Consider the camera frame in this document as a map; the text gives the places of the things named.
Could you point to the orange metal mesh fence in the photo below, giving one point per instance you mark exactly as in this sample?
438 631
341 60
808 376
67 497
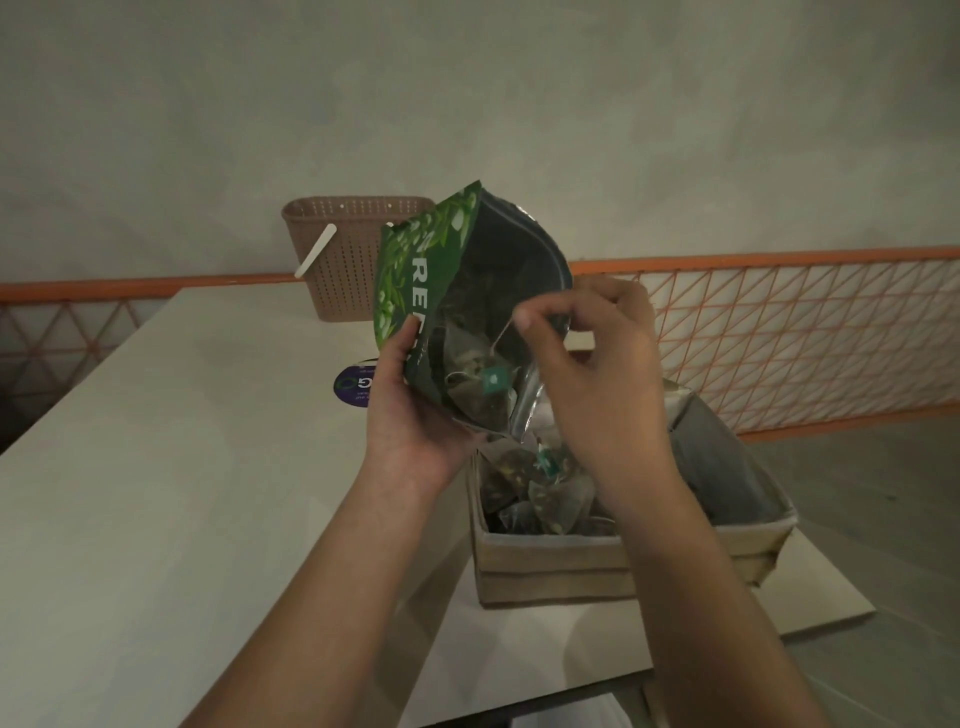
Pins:
787 259

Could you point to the round blue sticker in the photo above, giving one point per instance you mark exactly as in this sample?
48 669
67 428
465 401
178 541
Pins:
351 386

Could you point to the brown perforated plastic basket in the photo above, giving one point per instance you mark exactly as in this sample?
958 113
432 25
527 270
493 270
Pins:
337 277

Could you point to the person's right hand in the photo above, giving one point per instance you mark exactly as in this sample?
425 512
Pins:
615 405

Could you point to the green tea pouch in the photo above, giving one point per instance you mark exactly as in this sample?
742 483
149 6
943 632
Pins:
420 270

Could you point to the person's left hand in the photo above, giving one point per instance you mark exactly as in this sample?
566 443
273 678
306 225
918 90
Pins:
409 442

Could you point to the person's right forearm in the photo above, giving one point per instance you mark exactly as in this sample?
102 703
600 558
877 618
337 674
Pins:
720 637

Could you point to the green tea bag with tag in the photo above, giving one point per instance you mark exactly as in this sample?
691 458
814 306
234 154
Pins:
495 377

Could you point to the beige fabric storage box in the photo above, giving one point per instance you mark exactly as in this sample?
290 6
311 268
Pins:
547 577

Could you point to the person's left forearm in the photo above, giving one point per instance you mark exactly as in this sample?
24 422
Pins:
307 615

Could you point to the pile of green tea bags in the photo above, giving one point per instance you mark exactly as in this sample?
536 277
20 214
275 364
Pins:
480 405
555 502

